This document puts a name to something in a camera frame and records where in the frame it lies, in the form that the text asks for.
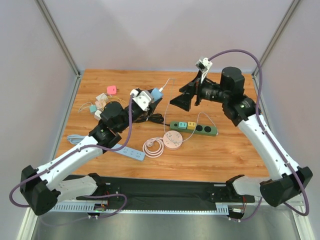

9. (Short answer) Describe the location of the black base mat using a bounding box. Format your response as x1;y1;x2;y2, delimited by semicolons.
63;174;256;211

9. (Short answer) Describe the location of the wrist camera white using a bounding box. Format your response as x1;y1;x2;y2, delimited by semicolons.
130;89;154;112
195;57;213;84

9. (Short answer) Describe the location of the white charger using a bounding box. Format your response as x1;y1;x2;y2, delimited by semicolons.
94;110;102;121

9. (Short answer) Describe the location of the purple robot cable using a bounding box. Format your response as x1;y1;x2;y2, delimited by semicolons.
208;48;311;223
8;93;135;227

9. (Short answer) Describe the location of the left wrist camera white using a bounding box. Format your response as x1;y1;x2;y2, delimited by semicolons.
130;89;154;112

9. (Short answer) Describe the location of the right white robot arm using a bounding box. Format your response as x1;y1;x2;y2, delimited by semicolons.
170;66;313;207

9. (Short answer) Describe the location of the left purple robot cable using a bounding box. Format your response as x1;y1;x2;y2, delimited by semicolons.
8;93;135;227

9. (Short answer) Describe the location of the light blue small charger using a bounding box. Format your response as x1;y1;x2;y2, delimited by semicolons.
89;105;98;114

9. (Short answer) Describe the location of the green power strip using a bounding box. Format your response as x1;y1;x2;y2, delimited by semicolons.
169;121;218;137

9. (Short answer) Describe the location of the beige patterned cube charger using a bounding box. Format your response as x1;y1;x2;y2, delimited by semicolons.
95;99;107;111

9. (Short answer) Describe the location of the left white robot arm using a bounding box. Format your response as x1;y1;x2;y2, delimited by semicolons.
19;88;163;216

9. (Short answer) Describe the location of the teal charger plug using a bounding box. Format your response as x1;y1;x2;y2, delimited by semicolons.
178;121;188;130

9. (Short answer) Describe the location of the black power cord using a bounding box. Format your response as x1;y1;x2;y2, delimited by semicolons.
139;112;171;126

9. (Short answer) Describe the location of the blue charger plug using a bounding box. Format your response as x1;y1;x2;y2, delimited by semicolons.
151;88;163;102

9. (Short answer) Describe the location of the grey slotted cable duct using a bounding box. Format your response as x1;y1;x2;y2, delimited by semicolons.
50;201;245;216

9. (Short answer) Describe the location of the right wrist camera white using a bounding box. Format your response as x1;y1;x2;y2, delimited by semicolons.
195;57;213;84

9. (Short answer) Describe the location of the yellow usb cable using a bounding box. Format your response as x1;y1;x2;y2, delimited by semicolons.
104;96;128;106

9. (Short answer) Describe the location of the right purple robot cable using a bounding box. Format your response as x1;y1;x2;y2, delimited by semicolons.
208;48;311;223

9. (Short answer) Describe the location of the light blue power strip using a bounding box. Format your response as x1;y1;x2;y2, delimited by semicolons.
66;134;146;162

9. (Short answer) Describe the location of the yellow charger plug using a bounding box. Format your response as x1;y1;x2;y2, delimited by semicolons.
187;121;197;131

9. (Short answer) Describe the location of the pink charger plug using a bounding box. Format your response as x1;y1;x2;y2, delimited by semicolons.
106;85;120;96

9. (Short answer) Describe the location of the pink round power strip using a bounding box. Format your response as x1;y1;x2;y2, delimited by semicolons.
142;130;183;158

